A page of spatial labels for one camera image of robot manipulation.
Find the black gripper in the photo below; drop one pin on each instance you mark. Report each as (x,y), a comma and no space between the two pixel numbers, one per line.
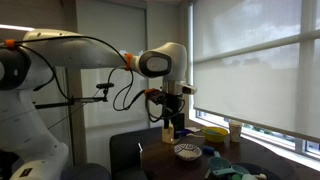
(173,103)

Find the large blue measuring cup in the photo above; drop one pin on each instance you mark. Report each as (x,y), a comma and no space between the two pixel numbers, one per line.
(218,162)

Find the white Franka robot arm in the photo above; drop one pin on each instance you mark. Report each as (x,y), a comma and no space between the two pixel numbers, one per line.
(76,53)

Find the black and white patterned bowl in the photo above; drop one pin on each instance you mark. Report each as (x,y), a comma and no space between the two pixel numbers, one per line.
(187,151)

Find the yellow bowl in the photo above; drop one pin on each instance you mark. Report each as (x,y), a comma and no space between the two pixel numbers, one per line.
(215,135)

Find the small dark blue cup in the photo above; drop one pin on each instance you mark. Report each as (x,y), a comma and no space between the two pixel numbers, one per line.
(208,150)

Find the white paper cup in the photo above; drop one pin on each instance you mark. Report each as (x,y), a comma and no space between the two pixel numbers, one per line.
(235,131)

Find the small green measuring cup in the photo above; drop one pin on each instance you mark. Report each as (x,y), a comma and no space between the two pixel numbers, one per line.
(236,177)

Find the white measuring spoon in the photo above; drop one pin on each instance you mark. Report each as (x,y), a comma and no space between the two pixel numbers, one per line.
(256,177)

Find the blue utensil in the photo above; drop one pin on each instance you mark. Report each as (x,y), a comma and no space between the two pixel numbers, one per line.
(184,132)

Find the white flat utensil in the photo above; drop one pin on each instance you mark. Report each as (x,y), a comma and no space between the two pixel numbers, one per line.
(196,135)

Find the white tag on chair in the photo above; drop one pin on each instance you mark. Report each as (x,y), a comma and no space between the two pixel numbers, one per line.
(140,147)

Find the black chair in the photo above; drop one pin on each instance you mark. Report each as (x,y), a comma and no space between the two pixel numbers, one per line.
(126,153)

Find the large white roller blind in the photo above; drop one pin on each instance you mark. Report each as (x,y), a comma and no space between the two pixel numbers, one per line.
(253,66)

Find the grey blue stool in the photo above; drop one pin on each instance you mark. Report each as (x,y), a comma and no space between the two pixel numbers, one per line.
(85,171)

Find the narrow white roller blind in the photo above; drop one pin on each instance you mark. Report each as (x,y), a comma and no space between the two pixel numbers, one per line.
(110,30)

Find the ceiling light strip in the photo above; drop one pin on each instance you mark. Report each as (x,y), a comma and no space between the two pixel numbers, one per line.
(16,27)

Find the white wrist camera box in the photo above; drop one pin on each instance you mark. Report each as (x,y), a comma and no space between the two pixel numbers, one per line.
(186,88)

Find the black camera on stand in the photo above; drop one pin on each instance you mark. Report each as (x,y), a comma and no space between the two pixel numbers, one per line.
(105,85)

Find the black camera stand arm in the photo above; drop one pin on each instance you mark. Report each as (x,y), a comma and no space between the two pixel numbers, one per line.
(66,101)

